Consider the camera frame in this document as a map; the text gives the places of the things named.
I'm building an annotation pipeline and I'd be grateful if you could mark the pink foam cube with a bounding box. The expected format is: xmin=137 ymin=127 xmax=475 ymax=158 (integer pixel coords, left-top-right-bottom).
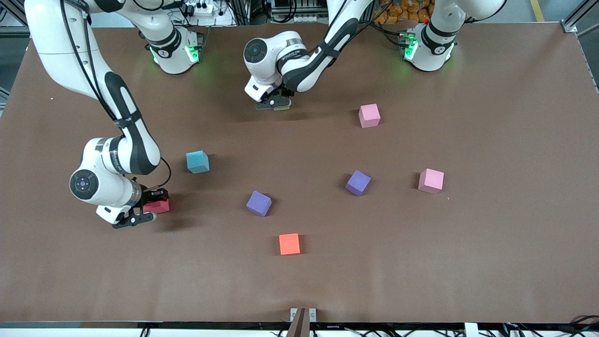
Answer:
xmin=418 ymin=168 xmax=445 ymax=194
xmin=358 ymin=103 xmax=381 ymax=129

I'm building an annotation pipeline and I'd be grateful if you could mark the blue foam cube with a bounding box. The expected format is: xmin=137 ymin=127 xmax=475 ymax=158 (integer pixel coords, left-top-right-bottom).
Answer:
xmin=186 ymin=150 xmax=210 ymax=175

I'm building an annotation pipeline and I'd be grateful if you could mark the white power strip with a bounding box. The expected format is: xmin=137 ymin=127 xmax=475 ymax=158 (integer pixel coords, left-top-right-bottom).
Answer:
xmin=185 ymin=0 xmax=220 ymax=15

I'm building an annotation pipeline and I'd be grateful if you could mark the grey metal mounting bracket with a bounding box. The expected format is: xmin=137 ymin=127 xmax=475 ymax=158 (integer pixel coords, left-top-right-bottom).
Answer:
xmin=290 ymin=308 xmax=317 ymax=323

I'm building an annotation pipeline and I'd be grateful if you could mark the bag of orange fruit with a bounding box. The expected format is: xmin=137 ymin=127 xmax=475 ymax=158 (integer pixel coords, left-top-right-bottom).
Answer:
xmin=374 ymin=0 xmax=436 ymax=25

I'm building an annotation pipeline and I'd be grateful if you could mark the orange foam cube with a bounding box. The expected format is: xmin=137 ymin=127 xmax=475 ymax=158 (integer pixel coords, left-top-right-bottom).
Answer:
xmin=279 ymin=233 xmax=301 ymax=256

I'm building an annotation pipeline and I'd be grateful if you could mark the brown camera mount bar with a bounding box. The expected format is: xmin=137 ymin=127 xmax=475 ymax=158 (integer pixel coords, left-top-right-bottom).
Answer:
xmin=286 ymin=308 xmax=312 ymax=337

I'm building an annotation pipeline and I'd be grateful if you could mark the purple foam cube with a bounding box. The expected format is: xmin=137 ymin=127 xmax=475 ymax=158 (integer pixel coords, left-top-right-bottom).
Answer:
xmin=246 ymin=190 xmax=272 ymax=217
xmin=345 ymin=170 xmax=372 ymax=197

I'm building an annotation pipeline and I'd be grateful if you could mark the aluminium frame profile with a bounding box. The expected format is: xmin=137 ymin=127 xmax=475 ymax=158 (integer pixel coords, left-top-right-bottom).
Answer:
xmin=559 ymin=0 xmax=599 ymax=33

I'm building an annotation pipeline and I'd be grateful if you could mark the brown table mat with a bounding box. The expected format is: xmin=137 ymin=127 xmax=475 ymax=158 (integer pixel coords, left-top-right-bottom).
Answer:
xmin=0 ymin=22 xmax=599 ymax=324

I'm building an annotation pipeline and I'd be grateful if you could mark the red foam cube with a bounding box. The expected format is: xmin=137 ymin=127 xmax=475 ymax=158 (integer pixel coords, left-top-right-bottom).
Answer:
xmin=143 ymin=199 xmax=170 ymax=215

